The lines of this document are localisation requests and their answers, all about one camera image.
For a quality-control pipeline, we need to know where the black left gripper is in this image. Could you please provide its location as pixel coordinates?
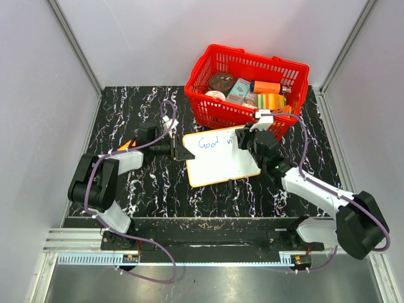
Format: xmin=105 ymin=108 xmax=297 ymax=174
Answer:
xmin=150 ymin=134 xmax=194 ymax=162

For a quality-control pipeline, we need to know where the white board yellow frame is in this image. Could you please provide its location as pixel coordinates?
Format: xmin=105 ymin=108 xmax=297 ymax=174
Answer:
xmin=182 ymin=126 xmax=261 ymax=187

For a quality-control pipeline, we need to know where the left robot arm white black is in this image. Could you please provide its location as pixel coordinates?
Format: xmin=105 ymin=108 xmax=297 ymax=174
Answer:
xmin=68 ymin=116 xmax=195 ymax=250

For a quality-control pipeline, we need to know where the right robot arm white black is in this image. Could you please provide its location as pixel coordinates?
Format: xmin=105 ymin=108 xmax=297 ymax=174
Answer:
xmin=235 ymin=125 xmax=391 ymax=260

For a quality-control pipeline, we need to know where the striped sponge pack in basket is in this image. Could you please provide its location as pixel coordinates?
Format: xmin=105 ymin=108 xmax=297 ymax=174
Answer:
xmin=256 ymin=93 xmax=287 ymax=110

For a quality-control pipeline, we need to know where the pink white round item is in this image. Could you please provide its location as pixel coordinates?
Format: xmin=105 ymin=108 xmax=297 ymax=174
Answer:
xmin=205 ymin=90 xmax=226 ymax=101

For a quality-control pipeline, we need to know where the teal white small box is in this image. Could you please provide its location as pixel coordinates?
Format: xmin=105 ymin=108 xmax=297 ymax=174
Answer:
xmin=225 ymin=78 xmax=251 ymax=105

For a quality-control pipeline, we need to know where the red plastic shopping basket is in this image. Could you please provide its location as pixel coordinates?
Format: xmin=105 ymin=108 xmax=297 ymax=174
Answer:
xmin=184 ymin=44 xmax=310 ymax=129

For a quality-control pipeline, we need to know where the orange bottle blue cap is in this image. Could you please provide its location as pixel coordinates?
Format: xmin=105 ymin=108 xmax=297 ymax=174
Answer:
xmin=250 ymin=81 xmax=282 ymax=94

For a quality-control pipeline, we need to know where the brown round chocolate item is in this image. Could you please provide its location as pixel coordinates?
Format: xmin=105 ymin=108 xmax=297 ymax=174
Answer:
xmin=208 ymin=72 xmax=235 ymax=94

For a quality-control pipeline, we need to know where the orange green sponge pack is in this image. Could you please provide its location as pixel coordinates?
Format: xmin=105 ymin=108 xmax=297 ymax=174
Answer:
xmin=118 ymin=140 xmax=136 ymax=151

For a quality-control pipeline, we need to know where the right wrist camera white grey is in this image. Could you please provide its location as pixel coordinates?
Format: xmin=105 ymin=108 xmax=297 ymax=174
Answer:
xmin=250 ymin=109 xmax=274 ymax=132

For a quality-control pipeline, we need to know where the wrist camera white grey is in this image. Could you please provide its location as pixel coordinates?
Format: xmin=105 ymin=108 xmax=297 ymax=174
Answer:
xmin=162 ymin=116 xmax=178 ymax=138
xmin=250 ymin=109 xmax=274 ymax=132

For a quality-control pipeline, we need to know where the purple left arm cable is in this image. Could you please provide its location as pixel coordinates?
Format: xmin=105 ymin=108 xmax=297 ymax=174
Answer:
xmin=84 ymin=100 xmax=177 ymax=237

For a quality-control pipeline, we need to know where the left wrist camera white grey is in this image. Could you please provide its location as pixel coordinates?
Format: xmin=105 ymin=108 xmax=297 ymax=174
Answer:
xmin=162 ymin=116 xmax=178 ymax=138

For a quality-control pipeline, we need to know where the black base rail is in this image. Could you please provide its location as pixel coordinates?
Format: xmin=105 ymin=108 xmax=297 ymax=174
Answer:
xmin=100 ymin=218 xmax=324 ymax=264

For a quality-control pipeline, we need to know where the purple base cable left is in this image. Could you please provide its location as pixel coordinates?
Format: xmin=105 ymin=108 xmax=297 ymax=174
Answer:
xmin=115 ymin=235 xmax=178 ymax=284

